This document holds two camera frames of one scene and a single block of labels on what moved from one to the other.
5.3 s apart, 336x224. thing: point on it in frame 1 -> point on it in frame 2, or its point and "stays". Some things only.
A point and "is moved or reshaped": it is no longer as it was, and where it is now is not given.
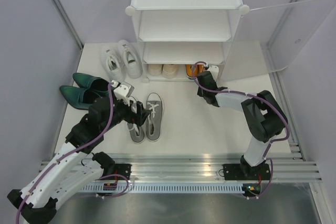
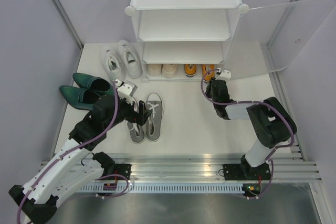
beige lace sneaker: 155,70 stays
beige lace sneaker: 170,71 stays
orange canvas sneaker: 198,68 is moved or reshaped
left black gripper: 137,118 stays
